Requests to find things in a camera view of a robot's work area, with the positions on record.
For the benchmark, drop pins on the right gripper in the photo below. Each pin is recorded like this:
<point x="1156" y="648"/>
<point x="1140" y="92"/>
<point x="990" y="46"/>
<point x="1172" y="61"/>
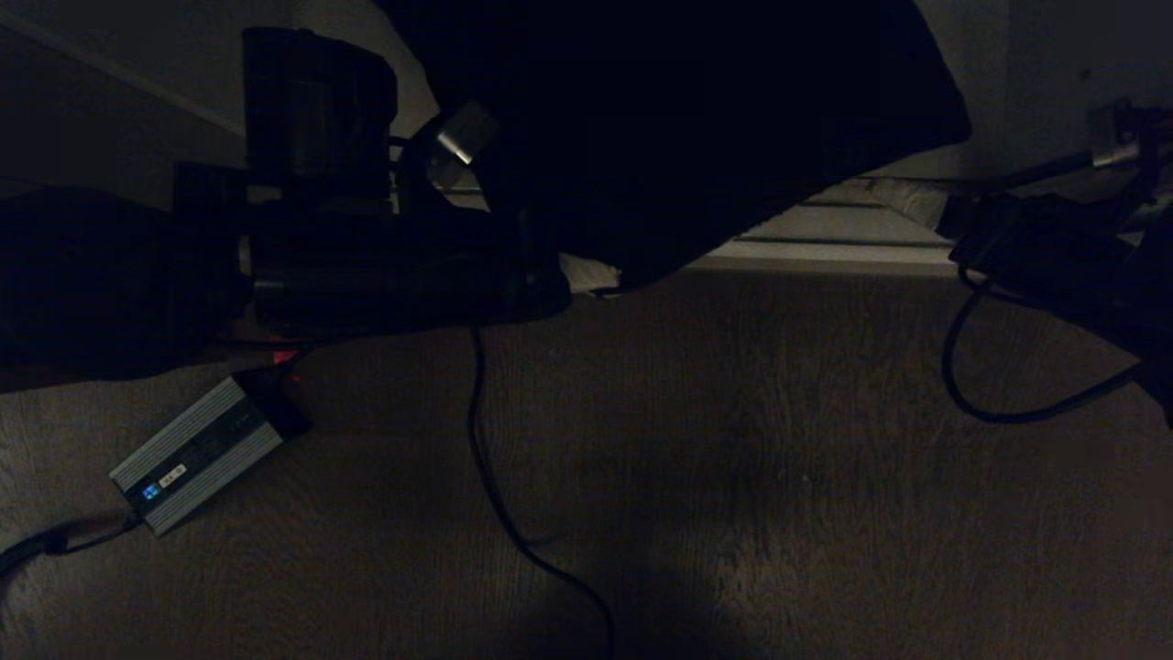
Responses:
<point x="1035" y="252"/>

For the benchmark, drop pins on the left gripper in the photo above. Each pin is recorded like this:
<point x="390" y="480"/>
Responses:
<point x="467" y="275"/>

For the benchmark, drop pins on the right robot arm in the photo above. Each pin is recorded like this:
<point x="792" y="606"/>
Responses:
<point x="1156" y="312"/>

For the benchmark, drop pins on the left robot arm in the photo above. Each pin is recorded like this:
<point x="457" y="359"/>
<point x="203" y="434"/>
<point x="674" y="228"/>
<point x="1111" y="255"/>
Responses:
<point x="110" y="275"/>

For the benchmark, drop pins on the large black cloth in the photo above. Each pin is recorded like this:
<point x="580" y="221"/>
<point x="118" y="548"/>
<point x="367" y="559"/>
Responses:
<point x="696" y="128"/>

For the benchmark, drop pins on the silver ribbed power adapter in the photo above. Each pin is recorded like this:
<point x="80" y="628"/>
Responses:
<point x="197" y="454"/>

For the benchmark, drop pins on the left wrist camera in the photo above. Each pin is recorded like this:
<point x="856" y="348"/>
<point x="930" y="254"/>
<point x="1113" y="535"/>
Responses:
<point x="458" y="137"/>

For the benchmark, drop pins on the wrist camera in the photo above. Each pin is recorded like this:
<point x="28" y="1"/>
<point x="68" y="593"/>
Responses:
<point x="458" y="137"/>
<point x="1113" y="137"/>

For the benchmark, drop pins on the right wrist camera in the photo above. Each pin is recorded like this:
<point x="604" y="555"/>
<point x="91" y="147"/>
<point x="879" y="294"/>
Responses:
<point x="1113" y="137"/>

